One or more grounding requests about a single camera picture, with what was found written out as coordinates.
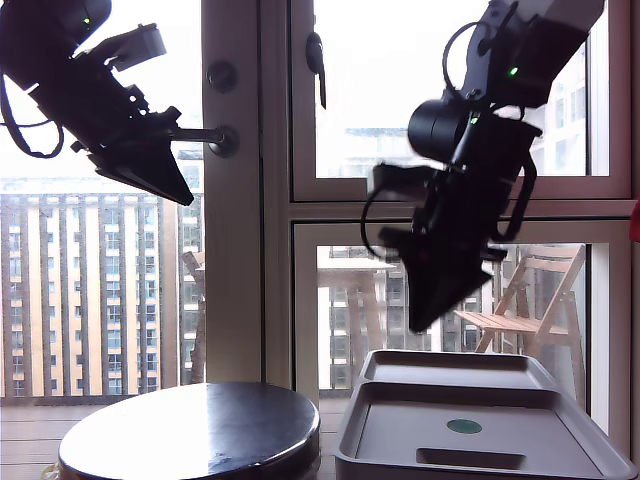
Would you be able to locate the round door lock knob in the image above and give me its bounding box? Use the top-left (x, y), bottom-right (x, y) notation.
top-left (207, 59), bottom-right (239, 94)

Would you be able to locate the metal door lever handle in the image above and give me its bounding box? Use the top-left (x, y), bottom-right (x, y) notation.
top-left (172, 125), bottom-right (240, 159)

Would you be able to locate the wooden folding chair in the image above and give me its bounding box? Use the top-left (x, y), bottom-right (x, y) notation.
top-left (179, 249), bottom-right (206, 386)
top-left (453, 243), bottom-right (586, 401)

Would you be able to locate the black cable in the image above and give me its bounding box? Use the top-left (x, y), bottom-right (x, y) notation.
top-left (0, 73), bottom-right (66, 159)
top-left (441, 19), bottom-right (496, 101)
top-left (489, 149), bottom-right (539, 245)
top-left (359, 189), bottom-right (399, 260)

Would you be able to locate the dark window handle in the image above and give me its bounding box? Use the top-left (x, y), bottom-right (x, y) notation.
top-left (305, 31), bottom-right (328, 109)

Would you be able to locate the white window frame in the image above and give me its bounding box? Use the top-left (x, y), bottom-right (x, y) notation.
top-left (259, 0), bottom-right (640, 441)

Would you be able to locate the green round sticker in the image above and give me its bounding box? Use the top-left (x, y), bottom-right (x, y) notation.
top-left (446, 418), bottom-right (483, 435)

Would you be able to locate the grey recycling bin lid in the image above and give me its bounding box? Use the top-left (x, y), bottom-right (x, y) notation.
top-left (333, 348), bottom-right (639, 480)

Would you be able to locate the balcony railing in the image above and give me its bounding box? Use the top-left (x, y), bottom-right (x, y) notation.
top-left (0, 192), bottom-right (206, 406)

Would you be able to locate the arm's grey camera box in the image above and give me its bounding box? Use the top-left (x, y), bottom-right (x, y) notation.
top-left (367, 160), bottom-right (431, 201)
top-left (74, 23), bottom-right (168, 71)

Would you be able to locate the wooden balcony table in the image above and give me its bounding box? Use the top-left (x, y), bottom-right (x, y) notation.
top-left (317, 267), bottom-right (404, 351)

